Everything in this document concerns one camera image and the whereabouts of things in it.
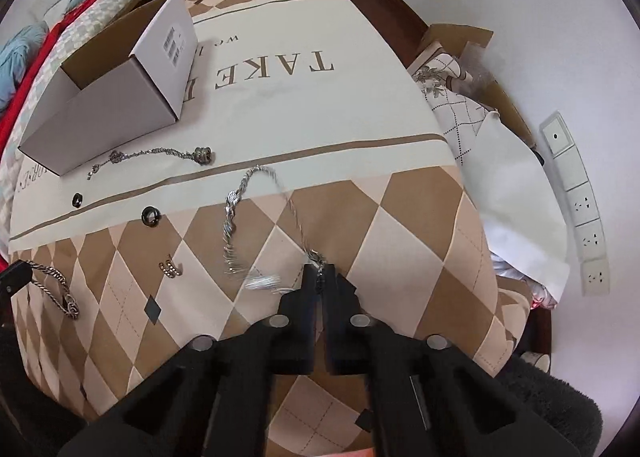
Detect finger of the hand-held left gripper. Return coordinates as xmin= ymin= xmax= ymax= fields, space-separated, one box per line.
xmin=0 ymin=260 xmax=32 ymax=296

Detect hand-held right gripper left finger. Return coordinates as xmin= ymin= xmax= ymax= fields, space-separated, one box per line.
xmin=57 ymin=266 xmax=321 ymax=457

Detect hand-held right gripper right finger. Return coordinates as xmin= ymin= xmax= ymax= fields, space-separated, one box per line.
xmin=324 ymin=264 xmax=582 ymax=457

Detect silver link chain bracelet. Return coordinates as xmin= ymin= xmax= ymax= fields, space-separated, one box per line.
xmin=22 ymin=259 xmax=82 ymax=321

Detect silver twisted chain necklace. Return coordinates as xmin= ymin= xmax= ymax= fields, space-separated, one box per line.
xmin=222 ymin=164 xmax=331 ymax=294

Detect gold hoop earrings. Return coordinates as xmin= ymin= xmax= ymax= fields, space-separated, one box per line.
xmin=158 ymin=254 xmax=183 ymax=280

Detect brown argyle tablecloth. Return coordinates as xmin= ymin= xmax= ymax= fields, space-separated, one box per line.
xmin=7 ymin=0 xmax=533 ymax=457

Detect white cardboard box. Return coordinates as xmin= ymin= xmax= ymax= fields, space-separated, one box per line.
xmin=17 ymin=0 xmax=198 ymax=177

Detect beige cup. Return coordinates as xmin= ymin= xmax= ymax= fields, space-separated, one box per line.
xmin=520 ymin=349 xmax=551 ymax=373

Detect floral quilted cloth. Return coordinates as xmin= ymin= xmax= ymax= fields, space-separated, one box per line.
xmin=407 ymin=44 xmax=501 ymax=168

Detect black fuzzy cushion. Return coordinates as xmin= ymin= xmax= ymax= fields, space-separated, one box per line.
xmin=495 ymin=354 xmax=603 ymax=457

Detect red blanket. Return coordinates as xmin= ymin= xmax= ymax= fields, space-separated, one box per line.
xmin=0 ymin=0 xmax=168 ymax=158

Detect brown cardboard box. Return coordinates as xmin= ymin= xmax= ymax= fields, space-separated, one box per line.
xmin=410 ymin=23 xmax=538 ymax=148

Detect clear plastic bag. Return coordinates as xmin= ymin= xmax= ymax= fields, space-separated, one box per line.
xmin=460 ymin=42 xmax=501 ymax=93

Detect thin silver pendant chain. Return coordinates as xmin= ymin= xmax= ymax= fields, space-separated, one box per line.
xmin=86 ymin=146 xmax=198 ymax=181

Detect white wall socket strip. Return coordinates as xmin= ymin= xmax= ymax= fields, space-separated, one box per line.
xmin=539 ymin=110 xmax=612 ymax=295

